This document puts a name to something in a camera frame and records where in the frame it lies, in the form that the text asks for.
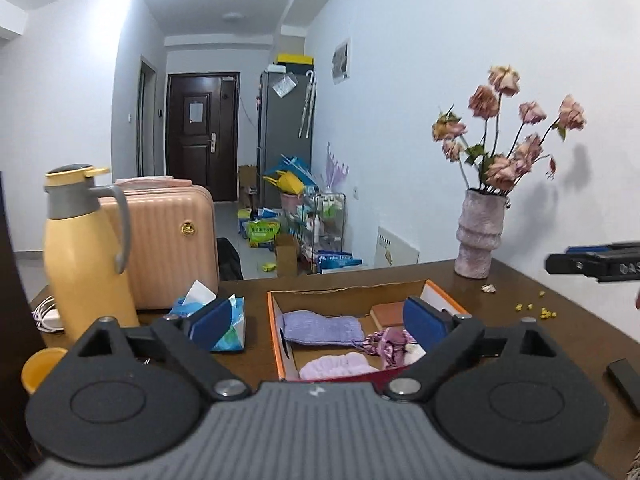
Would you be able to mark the brown cardboard box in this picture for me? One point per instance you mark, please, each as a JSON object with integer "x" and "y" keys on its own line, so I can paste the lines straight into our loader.
{"x": 286, "y": 257}

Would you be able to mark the small yellow green packet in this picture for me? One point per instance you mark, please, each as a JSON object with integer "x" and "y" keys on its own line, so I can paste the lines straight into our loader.
{"x": 269, "y": 266}

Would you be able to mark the yellow thermos jug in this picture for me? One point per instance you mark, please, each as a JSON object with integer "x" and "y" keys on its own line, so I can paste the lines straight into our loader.
{"x": 85, "y": 270}

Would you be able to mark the brown flat case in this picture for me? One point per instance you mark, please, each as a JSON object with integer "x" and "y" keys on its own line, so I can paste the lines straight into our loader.
{"x": 387, "y": 314}

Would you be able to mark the scattered yellow petal crumbs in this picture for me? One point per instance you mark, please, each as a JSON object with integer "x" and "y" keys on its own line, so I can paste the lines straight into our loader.
{"x": 546, "y": 314}

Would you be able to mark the white hanging umbrella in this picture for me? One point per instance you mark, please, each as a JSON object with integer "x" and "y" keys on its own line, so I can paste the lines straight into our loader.
{"x": 307, "y": 110}

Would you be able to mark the dark brown entrance door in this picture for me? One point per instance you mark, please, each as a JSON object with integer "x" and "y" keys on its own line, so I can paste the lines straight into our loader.
{"x": 200, "y": 160}

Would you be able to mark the blue tissue pack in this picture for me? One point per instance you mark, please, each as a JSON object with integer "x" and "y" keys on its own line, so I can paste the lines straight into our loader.
{"x": 239, "y": 327}

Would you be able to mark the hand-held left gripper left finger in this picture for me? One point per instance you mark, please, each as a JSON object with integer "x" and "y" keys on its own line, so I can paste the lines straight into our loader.
{"x": 212, "y": 322}

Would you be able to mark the wall panel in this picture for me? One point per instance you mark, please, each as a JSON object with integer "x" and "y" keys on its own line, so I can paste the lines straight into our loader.
{"x": 341, "y": 62}

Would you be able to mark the yellow black box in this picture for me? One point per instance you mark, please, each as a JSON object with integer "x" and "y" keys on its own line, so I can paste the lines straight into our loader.
{"x": 295, "y": 57}

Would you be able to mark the black backpack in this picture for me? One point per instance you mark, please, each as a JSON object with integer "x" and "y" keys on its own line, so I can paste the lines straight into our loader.
{"x": 229, "y": 260}

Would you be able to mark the pink suitcase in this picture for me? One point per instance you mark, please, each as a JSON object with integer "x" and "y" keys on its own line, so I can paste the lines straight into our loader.
{"x": 165, "y": 240}

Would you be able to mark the side door frame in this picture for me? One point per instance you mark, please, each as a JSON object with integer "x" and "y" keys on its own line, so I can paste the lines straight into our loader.
{"x": 147, "y": 120}

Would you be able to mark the fallen pink petal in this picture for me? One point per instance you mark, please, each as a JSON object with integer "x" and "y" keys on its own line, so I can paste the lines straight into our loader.
{"x": 488, "y": 288}

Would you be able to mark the yellow mug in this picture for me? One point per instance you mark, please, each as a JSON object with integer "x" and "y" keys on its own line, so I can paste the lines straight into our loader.
{"x": 40, "y": 367}

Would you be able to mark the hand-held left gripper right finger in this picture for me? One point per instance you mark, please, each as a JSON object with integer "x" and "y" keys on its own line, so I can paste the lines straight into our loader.
{"x": 425, "y": 322}

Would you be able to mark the pink patterned cloth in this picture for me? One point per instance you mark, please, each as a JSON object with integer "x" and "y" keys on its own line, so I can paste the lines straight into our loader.
{"x": 387, "y": 347}

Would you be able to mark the dried pink rose bouquet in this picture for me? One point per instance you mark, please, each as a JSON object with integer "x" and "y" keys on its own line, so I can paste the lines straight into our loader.
{"x": 500, "y": 172}

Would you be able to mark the red cardboard box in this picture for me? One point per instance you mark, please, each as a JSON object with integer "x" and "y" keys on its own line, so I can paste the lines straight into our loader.
{"x": 325, "y": 300}

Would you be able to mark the paper sheet on refrigerator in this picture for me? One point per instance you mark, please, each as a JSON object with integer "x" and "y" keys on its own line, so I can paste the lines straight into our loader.
{"x": 284, "y": 86}

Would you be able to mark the white leaning board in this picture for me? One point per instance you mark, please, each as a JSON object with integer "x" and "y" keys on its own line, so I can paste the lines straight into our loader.
{"x": 397, "y": 250}

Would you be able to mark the blue white package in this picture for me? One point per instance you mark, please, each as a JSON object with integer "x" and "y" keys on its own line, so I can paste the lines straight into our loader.
{"x": 337, "y": 261}

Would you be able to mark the yellow watering can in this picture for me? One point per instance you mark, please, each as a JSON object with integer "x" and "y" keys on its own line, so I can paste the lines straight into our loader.
{"x": 290, "y": 182}

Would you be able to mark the pink bucket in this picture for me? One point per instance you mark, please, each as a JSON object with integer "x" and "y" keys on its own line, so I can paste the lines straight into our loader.
{"x": 290, "y": 205}

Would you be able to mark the white notice on door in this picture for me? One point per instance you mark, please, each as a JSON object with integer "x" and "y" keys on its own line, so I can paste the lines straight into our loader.
{"x": 193, "y": 110}

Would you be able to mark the lilac plastic hanger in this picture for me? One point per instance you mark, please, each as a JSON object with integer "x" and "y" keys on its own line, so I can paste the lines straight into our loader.
{"x": 336, "y": 170}

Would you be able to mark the metal storage cart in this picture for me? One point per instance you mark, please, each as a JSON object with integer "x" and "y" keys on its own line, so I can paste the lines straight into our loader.
{"x": 325, "y": 210}

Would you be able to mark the tall cardboard box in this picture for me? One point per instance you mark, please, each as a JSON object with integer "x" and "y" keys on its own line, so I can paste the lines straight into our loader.
{"x": 246, "y": 180}

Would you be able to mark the black smartphone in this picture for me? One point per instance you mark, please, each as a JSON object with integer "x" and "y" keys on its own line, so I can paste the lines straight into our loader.
{"x": 627, "y": 382}

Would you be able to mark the small hallway ceiling lamp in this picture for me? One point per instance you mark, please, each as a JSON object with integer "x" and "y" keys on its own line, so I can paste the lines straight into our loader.
{"x": 233, "y": 17}

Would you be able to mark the grey refrigerator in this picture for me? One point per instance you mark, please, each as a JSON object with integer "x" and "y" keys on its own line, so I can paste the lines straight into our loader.
{"x": 282, "y": 130}

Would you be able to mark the pink stone vase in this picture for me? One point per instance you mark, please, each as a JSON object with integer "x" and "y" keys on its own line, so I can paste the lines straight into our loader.
{"x": 480, "y": 235}

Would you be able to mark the lilac fluffy cloth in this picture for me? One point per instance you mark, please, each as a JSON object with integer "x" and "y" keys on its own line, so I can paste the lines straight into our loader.
{"x": 335, "y": 366}

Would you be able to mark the green yellow rice bag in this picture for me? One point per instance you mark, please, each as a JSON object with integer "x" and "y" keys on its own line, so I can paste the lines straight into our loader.
{"x": 264, "y": 234}

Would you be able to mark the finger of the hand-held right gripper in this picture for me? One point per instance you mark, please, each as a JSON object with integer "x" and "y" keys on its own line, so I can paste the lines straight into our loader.
{"x": 590, "y": 249}
{"x": 570, "y": 263}

